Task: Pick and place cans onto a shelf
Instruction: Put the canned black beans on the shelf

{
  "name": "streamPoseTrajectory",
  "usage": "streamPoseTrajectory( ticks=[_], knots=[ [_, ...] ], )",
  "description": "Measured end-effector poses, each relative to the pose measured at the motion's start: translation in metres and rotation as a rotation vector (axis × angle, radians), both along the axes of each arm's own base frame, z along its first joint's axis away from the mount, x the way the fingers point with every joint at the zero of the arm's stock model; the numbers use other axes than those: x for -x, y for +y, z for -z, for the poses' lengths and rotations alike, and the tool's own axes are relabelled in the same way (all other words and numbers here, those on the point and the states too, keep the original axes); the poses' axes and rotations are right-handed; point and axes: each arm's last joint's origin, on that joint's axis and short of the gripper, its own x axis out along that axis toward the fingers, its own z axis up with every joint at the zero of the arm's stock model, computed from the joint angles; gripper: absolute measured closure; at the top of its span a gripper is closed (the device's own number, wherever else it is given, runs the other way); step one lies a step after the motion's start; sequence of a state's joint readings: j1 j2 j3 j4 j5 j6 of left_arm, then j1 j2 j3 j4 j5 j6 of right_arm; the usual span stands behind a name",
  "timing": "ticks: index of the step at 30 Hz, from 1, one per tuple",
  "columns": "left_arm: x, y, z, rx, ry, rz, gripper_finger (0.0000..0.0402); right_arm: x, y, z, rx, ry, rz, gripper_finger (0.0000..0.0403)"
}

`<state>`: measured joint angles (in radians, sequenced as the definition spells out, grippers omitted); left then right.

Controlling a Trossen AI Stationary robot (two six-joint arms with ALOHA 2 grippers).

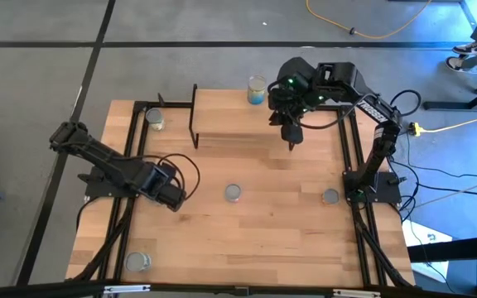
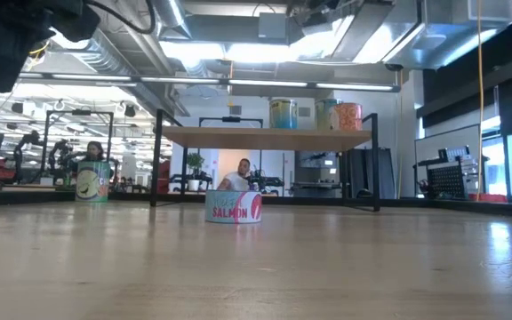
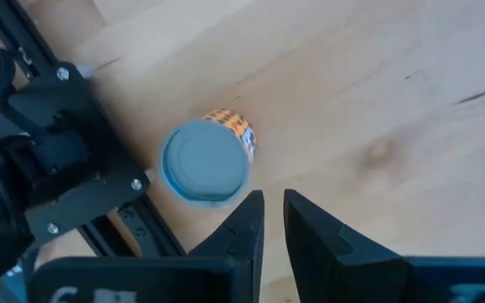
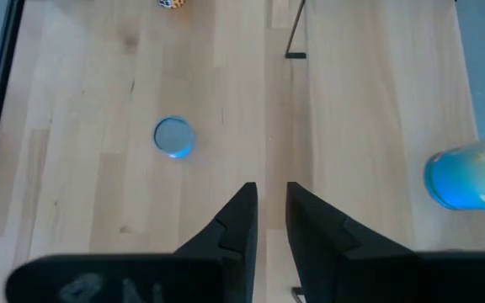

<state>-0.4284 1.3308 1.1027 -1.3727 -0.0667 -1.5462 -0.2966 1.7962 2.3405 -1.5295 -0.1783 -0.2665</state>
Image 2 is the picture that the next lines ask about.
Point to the green can yellow face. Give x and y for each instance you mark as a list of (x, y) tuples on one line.
[(90, 182)]

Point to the teal salmon can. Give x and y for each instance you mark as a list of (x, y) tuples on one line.
[(234, 211)]

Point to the black background robot arm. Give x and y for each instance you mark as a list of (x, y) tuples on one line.
[(265, 181), (60, 153), (25, 151)]

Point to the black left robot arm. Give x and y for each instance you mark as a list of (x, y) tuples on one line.
[(69, 18)]

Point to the wooden shelf black legs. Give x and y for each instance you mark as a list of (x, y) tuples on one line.
[(265, 138)]

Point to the person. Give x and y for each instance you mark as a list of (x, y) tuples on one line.
[(237, 180), (93, 150)]

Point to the potted green plant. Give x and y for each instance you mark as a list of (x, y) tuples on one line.
[(195, 162)]

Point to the long ceiling light strip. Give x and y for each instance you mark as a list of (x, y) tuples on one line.
[(265, 83)]

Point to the grey metal cabinet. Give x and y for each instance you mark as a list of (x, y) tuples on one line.
[(316, 173)]

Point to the dark grey panel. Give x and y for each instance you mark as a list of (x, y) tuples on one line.
[(362, 173)]

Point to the white board panel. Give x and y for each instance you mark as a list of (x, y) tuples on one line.
[(447, 142)]

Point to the black perforated rack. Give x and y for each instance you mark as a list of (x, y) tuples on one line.
[(449, 180)]

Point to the red tray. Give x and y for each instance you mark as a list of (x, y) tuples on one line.
[(487, 197)]

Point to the black gantry frame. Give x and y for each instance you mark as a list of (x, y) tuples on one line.
[(231, 119), (78, 112)]

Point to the black aluminium frame rail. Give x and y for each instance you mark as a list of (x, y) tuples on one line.
[(34, 196), (496, 208)]

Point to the black aluminium frame bar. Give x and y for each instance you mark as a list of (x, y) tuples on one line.
[(305, 201)]

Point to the silver rectangular air duct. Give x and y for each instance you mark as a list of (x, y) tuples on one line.
[(416, 35)]

